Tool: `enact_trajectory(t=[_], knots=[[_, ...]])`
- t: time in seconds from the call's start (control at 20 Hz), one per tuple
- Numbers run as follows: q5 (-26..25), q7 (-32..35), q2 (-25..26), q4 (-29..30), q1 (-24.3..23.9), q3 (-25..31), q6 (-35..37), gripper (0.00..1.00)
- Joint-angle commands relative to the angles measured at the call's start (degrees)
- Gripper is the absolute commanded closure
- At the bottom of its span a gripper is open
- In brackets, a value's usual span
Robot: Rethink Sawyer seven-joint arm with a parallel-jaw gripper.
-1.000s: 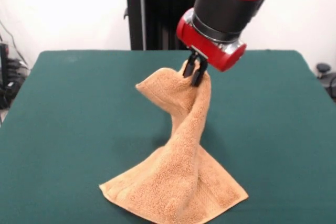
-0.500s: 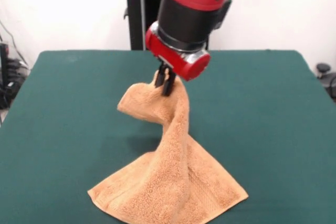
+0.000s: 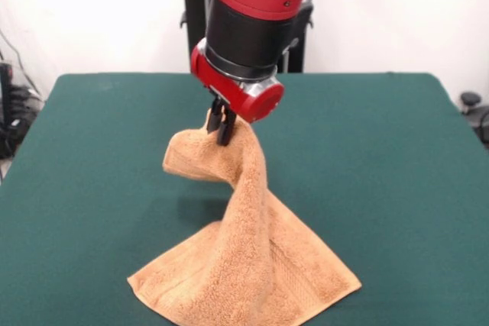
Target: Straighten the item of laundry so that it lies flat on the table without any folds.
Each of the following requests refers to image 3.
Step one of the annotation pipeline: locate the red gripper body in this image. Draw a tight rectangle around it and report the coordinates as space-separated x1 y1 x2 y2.
189 38 286 124

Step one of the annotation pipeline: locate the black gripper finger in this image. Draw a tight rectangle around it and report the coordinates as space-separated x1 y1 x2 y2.
206 98 223 134
217 106 239 148

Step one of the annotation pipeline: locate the orange terry towel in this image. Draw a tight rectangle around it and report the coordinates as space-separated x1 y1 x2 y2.
127 108 363 326

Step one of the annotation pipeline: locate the dark green table cloth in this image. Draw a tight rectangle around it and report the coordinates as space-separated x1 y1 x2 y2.
0 71 489 326

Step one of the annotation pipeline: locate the black computer case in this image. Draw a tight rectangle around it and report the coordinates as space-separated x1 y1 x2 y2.
0 60 15 128

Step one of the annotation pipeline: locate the black office chair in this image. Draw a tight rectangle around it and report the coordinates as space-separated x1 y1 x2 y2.
460 91 489 150

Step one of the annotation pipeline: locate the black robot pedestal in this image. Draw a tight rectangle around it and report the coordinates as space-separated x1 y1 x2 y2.
167 0 330 74

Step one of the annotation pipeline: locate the grey cable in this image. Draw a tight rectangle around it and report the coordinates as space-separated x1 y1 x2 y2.
0 30 43 98

